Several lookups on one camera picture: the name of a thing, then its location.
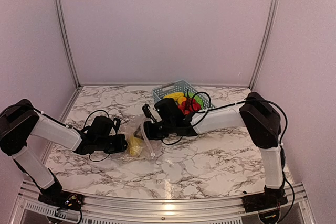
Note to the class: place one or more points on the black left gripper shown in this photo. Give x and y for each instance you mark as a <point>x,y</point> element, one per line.
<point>121,147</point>

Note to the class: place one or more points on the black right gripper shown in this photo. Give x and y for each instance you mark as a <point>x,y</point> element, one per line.
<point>148,131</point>

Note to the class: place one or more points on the red fake grape bunch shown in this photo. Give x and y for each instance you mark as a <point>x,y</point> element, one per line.
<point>189,105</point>

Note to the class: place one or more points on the clear zip top bag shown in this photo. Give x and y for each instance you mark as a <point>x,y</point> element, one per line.
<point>135,127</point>

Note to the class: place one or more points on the small yellow fake corn cob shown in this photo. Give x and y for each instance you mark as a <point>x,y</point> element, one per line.
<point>135,145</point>

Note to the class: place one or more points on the green fake bitter gourd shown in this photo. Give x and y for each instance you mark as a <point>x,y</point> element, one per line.
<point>197,99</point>

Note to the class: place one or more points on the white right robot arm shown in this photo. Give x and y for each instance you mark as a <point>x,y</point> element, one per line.
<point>261,118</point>

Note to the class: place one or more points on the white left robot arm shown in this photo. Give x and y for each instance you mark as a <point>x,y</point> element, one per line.
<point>22,122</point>

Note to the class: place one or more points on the light blue perforated plastic basket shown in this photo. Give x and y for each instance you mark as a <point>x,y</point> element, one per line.
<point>181,87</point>

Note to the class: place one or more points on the aluminium front rail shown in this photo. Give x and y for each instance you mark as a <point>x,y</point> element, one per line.
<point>104,209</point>

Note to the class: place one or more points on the left aluminium corner post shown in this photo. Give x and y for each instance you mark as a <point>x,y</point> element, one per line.
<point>66,43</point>

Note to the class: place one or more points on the aluminium corner post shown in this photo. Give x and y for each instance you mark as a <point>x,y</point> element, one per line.
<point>66,43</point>
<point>272,12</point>

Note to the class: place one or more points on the right aluminium corner post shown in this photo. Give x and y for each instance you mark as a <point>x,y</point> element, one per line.
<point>272,12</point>

